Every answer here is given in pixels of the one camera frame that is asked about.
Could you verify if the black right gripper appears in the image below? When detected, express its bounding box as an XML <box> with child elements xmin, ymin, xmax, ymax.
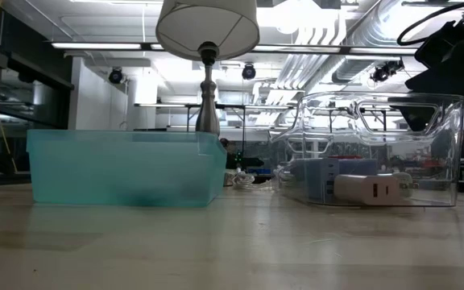
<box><xmin>387</xmin><ymin>19</ymin><xmax>464</xmax><ymax>133</ymax></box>

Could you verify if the green wall charger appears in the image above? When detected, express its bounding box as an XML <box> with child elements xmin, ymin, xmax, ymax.
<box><xmin>392</xmin><ymin>172</ymin><xmax>418</xmax><ymax>198</ymax></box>

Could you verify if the white wall charger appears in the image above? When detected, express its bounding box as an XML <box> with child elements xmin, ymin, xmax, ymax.
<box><xmin>333</xmin><ymin>173</ymin><xmax>401</xmax><ymax>205</ymax></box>

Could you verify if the light blue wall charger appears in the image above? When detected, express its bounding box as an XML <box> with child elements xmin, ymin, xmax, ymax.
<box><xmin>296</xmin><ymin>157</ymin><xmax>341</xmax><ymax>203</ymax></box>

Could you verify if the clear plastic bin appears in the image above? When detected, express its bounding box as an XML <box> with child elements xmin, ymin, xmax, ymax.
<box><xmin>270</xmin><ymin>91</ymin><xmax>464</xmax><ymax>209</ymax></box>

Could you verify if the black ceiling-mounted device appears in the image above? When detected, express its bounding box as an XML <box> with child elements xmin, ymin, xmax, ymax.
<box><xmin>371</xmin><ymin>58</ymin><xmax>405</xmax><ymax>84</ymax></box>

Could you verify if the ceiling light strip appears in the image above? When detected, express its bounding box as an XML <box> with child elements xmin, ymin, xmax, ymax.
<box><xmin>348</xmin><ymin>47</ymin><xmax>418</xmax><ymax>56</ymax></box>
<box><xmin>50</xmin><ymin>42</ymin><xmax>143</xmax><ymax>51</ymax></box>

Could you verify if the silver lamp base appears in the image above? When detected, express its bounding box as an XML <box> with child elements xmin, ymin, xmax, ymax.
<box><xmin>194</xmin><ymin>42</ymin><xmax>222</xmax><ymax>137</ymax></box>

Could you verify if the white lamp shade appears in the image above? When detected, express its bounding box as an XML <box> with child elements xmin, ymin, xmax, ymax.
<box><xmin>155</xmin><ymin>0</ymin><xmax>261</xmax><ymax>62</ymax></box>

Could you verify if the long background table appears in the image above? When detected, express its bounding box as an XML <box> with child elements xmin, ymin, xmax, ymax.
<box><xmin>134</xmin><ymin>102</ymin><xmax>297</xmax><ymax>134</ymax></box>

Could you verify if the green translucent plastic bin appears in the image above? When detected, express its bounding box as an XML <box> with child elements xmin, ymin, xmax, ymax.
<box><xmin>26</xmin><ymin>128</ymin><xmax>228</xmax><ymax>209</ymax></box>

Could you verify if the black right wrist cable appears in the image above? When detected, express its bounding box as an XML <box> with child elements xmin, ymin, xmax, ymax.
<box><xmin>396</xmin><ymin>0</ymin><xmax>464</xmax><ymax>47</ymax></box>

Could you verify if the round black ceiling camera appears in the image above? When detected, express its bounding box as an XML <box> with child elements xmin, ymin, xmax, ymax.
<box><xmin>241</xmin><ymin>63</ymin><xmax>257</xmax><ymax>81</ymax></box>
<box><xmin>108</xmin><ymin>67</ymin><xmax>125</xmax><ymax>85</ymax></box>

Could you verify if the clear lamp cord bundle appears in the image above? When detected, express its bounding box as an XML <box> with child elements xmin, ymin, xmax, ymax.
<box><xmin>222</xmin><ymin>167</ymin><xmax>281</xmax><ymax>191</ymax></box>

